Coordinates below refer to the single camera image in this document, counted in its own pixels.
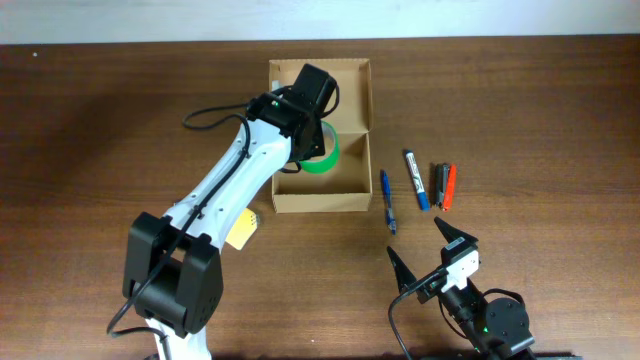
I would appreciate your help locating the brown cardboard box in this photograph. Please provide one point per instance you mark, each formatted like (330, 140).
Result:
(340, 180)

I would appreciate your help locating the orange grey stapler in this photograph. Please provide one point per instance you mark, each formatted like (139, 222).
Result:
(446, 176)

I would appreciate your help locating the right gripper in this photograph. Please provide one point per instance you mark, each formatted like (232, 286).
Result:
(435, 278)

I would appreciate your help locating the yellow spiral notepad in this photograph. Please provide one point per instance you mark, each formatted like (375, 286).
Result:
(243, 229)

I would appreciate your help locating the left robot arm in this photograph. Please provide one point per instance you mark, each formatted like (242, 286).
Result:
(172, 275)

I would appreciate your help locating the green tape roll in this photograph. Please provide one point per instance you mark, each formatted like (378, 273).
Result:
(323, 163)

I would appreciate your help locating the blue ballpoint pen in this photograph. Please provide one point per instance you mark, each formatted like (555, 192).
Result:
(389, 214)

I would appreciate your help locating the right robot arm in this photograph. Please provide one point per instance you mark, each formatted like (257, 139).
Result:
(495, 321)

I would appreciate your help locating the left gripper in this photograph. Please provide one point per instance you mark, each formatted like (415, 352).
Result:
(314, 138)

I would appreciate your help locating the blue white marker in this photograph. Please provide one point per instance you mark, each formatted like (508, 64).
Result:
(421, 191)

